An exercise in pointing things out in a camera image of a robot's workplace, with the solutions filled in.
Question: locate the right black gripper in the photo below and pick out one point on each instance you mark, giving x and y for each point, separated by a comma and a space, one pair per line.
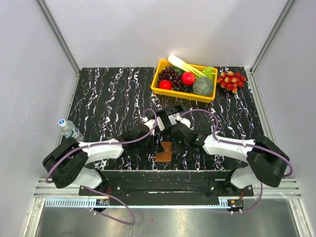
177, 148

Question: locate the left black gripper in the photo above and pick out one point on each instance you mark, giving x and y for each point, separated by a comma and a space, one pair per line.
156, 147

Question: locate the brown leather card holder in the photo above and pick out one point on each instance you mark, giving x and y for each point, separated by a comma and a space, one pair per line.
166, 154

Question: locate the black card box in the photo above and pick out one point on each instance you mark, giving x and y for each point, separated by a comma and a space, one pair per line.
166, 118

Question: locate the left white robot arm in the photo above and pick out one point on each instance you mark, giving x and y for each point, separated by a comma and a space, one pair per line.
65, 165

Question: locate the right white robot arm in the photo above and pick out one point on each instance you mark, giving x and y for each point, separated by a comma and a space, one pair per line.
266, 162

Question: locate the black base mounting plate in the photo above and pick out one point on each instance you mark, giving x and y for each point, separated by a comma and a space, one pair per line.
213, 183

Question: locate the green netted melon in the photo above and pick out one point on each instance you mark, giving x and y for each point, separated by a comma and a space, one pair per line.
203, 86

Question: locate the red apple front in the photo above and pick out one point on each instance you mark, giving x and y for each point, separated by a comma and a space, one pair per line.
165, 84

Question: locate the red apple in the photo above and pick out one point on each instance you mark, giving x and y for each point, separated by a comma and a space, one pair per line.
188, 78
165, 84

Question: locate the red apple back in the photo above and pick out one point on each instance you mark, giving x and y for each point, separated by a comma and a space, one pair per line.
188, 78

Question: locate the dark purple grape bunch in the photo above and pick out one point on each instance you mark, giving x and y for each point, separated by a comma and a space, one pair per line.
174, 78

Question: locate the green cucumber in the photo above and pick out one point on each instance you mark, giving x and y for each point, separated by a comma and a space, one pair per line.
177, 70

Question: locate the red cherry cluster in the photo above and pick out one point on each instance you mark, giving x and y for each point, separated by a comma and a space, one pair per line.
231, 81

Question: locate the white green leek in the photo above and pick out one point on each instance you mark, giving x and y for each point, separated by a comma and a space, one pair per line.
179, 63

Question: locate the clear plastic water bottle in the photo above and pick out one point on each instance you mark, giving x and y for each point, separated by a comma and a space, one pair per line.
69, 130

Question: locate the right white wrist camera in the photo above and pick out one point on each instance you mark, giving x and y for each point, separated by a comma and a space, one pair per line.
184, 121

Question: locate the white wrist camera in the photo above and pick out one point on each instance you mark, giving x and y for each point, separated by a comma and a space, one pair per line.
150, 123
184, 121

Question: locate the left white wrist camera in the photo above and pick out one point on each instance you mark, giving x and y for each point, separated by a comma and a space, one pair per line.
150, 123

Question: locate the aluminium frame rail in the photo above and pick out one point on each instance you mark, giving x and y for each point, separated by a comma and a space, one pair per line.
76, 196

